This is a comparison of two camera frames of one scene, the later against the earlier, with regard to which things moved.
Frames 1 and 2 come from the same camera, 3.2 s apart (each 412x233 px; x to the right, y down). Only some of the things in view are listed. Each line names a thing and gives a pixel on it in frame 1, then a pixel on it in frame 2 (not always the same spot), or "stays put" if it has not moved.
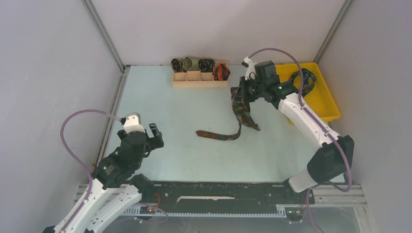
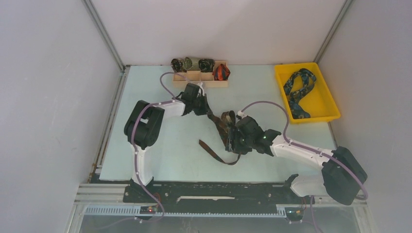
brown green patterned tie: [243, 115] to [227, 120]
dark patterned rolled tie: [177, 66] stays put
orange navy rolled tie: [220, 72] stays put
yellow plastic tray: [320, 97] stays put
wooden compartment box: [193, 78] stays put
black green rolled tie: [206, 65] stays put
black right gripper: [243, 84] to [233, 133]
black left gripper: [155, 141] to [203, 110]
